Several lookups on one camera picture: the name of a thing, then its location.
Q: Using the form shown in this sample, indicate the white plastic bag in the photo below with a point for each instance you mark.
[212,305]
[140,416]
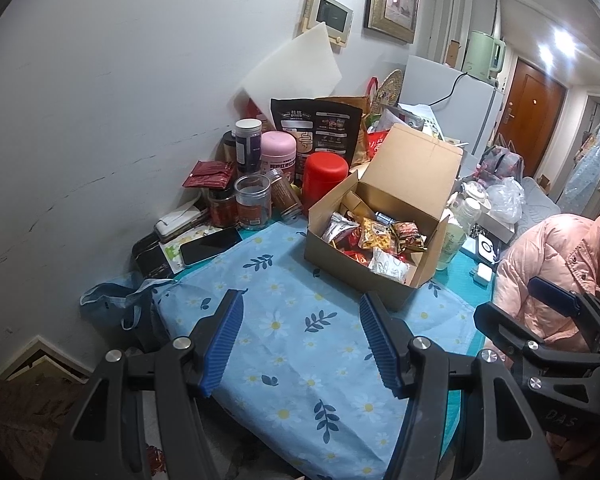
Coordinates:
[507,200]

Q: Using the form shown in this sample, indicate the blue floral tablecloth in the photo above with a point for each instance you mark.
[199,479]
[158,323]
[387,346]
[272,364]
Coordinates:
[301,375]

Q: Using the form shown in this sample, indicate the wall intercom panel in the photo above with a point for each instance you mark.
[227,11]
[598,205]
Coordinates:
[335,16]

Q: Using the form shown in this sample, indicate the clear empty plastic jar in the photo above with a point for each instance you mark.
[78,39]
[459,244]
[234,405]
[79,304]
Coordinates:
[253,200]

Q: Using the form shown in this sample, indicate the brown cardboard box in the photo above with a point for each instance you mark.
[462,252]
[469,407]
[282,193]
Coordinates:
[409,179]

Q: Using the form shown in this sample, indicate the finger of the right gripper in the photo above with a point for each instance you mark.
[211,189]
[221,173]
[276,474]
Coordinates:
[570,299]
[521,344]

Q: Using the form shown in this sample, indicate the silver red snack bag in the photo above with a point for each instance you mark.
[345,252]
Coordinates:
[339,227]

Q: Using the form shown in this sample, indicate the dark red green snack bag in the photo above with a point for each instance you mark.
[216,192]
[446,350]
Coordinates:
[408,237]

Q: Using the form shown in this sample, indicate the red lidded canister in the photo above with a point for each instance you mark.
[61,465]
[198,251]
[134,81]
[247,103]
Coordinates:
[322,172]

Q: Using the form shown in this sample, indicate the white bread print bag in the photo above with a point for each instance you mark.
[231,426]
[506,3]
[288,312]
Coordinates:
[388,266]

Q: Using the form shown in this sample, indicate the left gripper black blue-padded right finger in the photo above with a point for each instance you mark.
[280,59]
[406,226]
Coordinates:
[497,437]

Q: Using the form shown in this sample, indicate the green electric kettle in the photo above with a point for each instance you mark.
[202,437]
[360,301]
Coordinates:
[484,58]

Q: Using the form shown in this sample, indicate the white refrigerator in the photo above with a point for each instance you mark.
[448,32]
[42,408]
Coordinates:
[465,107]

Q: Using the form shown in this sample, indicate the dark red foil pouch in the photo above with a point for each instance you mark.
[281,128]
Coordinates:
[210,174]

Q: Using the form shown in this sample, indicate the dark purple jar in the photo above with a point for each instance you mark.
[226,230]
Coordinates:
[248,134]

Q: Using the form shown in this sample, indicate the black snack pouch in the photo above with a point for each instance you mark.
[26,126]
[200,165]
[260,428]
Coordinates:
[318,126]

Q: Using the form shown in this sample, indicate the person in pink jacket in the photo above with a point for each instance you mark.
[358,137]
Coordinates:
[564,250]

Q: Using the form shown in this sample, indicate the clear jar brown label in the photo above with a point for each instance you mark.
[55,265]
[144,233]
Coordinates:
[283,197]

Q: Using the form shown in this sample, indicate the white foam board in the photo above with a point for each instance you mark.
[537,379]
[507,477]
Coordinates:
[305,68]

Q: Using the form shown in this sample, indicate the brown wooden door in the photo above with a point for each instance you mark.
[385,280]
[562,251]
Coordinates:
[531,113]

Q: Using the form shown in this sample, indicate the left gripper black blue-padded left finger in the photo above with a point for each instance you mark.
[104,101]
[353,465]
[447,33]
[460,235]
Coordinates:
[104,434]

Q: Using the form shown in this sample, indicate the black smartphone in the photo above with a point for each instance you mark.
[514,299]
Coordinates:
[209,246]

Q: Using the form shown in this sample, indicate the pink lidded jar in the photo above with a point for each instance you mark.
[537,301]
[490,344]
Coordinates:
[278,151]

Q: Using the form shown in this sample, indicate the yellow crackers clear bag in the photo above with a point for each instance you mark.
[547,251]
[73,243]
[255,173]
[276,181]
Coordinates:
[374,234]

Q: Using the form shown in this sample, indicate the blue cloth bag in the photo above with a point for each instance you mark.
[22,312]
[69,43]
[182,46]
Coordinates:
[125,312]

